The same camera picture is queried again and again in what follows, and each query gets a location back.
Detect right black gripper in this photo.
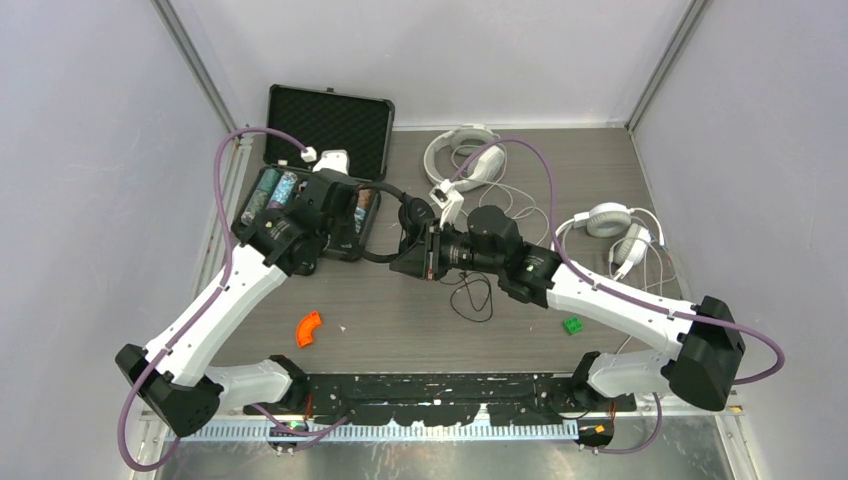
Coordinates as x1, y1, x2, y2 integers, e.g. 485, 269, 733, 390
390, 218, 503, 282

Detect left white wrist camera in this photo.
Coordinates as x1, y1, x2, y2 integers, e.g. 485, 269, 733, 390
300, 147, 349, 175

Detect white grey headphones at right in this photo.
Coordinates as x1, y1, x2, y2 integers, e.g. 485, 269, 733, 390
550, 202, 677, 296

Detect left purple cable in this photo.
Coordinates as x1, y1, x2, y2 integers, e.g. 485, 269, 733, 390
119, 127, 318, 473

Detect orange curved plastic piece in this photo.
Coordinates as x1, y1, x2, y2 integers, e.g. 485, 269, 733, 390
295, 311, 323, 349

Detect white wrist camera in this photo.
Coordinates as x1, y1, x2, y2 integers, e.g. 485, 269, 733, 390
300, 147, 349, 175
429, 180, 464, 230

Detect aluminium slotted rail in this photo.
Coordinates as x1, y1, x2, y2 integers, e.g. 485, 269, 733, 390
184, 419, 579, 443

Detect black wired headphones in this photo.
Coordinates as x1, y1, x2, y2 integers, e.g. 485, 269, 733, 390
357, 182, 494, 323

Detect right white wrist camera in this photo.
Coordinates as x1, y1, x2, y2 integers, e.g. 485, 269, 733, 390
429, 180, 464, 230

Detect black poker chip case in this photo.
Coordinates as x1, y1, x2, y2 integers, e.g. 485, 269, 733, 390
228, 85, 395, 274

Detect green toy brick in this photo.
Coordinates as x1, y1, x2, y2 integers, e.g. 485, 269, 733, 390
562, 317, 584, 336

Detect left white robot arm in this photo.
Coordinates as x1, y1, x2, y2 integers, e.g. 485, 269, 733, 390
116, 169, 359, 438

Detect purple cable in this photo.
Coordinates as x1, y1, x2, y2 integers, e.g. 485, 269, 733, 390
119, 127, 318, 473
437, 137, 786, 456

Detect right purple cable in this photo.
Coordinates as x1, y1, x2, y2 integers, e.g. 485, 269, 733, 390
437, 137, 786, 456

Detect white headphones at back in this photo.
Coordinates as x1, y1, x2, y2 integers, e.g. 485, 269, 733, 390
419, 123, 551, 246

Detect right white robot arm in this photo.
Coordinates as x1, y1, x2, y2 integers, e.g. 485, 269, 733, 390
389, 206, 745, 411

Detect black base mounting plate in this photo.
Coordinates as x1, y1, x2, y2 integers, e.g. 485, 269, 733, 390
263, 373, 636, 427

